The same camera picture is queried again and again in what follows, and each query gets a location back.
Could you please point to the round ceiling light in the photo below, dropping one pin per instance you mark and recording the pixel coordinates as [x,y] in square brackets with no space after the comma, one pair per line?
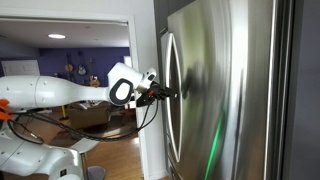
[56,36]

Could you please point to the dark grey tall cabinet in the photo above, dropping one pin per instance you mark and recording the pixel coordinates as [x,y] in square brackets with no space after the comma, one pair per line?
[293,147]

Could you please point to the stainless fridge door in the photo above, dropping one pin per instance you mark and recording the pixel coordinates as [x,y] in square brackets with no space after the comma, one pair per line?
[218,60]

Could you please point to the brown sofa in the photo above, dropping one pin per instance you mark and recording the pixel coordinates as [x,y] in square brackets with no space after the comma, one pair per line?
[82,117]

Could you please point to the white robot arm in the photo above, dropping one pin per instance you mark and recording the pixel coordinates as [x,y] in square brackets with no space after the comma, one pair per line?
[21,95]

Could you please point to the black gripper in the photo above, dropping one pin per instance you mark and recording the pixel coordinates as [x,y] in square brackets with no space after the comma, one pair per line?
[155,92]

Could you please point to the hanging guitar on wall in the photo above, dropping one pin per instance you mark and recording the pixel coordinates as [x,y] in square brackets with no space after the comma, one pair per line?
[81,66]

